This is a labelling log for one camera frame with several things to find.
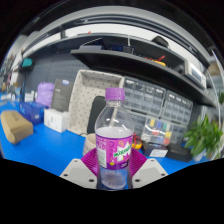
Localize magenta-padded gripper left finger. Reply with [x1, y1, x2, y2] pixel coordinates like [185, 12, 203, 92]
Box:
[59, 147, 100, 190]

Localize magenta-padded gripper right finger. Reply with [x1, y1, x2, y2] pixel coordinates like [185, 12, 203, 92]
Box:
[128, 147, 169, 190]

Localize clear purple-capped drink bottle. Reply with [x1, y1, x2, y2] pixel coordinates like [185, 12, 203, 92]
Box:
[94, 87, 135, 191]

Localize black box with white label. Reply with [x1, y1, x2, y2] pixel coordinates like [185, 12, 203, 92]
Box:
[142, 142, 171, 159]

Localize yellow multimeter with red leads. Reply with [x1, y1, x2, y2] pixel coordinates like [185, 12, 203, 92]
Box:
[131, 133, 144, 151]

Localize black flat case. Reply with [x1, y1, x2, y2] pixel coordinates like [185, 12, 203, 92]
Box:
[166, 143, 194, 163]

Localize clear compartment box colourful parts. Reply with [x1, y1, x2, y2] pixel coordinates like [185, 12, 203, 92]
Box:
[140, 118, 174, 146]

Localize white carton box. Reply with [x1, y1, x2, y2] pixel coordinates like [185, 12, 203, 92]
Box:
[43, 108, 70, 134]

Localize black rounded flat device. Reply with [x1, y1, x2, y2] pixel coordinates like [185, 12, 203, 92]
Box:
[86, 95, 107, 135]

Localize green potted plant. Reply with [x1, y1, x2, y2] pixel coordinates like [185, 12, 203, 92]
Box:
[183, 114, 224, 163]

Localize grey small-parts drawer cabinet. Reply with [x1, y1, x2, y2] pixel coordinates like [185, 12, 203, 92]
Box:
[121, 76, 167, 134]
[159, 89, 194, 134]

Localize blue carton box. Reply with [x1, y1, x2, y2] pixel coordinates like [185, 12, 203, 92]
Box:
[18, 101, 46, 125]

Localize dark grey flat box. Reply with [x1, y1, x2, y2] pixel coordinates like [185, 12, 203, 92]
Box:
[50, 78, 75, 113]

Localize beige dotted storage basket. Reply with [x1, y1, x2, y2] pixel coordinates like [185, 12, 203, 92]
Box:
[67, 69, 125, 136]

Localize white metal rack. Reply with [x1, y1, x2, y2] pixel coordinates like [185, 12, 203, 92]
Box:
[207, 46, 224, 114]

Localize teal small device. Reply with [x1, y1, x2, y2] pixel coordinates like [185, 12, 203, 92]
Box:
[20, 57, 35, 71]

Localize black wall shelf unit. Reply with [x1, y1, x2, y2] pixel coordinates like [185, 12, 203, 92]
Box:
[19, 31, 218, 108]

